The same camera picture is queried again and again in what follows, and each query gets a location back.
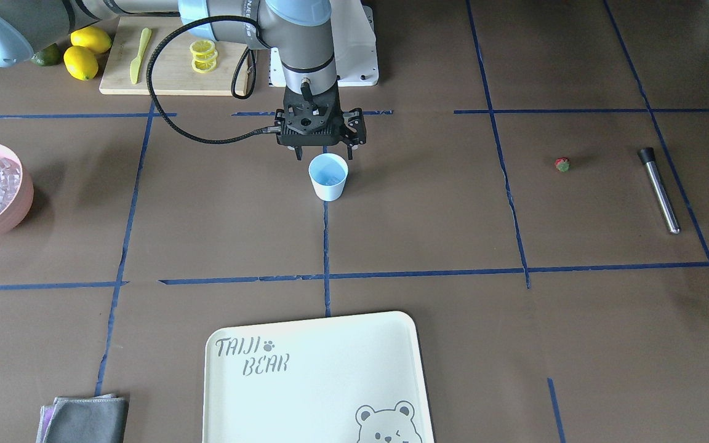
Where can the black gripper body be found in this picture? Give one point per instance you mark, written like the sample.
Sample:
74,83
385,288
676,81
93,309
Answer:
353,127

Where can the steel muddler black tip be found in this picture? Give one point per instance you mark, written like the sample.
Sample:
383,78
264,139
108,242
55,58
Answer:
648,160

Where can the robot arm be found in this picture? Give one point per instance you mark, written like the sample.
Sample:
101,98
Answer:
301,32

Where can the blue plastic cup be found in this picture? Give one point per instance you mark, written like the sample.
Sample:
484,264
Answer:
328,173

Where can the lemon slices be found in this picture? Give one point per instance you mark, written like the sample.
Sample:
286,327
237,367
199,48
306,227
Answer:
203,56

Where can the wooden cutting board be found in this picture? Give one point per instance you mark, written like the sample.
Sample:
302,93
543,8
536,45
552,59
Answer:
172,74

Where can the yellow plastic knife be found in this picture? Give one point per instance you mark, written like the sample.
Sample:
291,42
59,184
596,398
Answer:
136,62

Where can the red strawberry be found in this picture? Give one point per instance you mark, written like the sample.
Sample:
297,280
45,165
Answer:
562,164

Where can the cream bear tray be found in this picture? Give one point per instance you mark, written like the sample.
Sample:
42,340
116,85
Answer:
351,378

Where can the yellow lemon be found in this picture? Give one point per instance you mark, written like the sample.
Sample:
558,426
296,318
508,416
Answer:
81,63
95,39

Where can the green lime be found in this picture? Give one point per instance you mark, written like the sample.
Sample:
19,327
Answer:
49,56

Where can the dark grey cloth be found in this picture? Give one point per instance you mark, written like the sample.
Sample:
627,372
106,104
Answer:
74,419

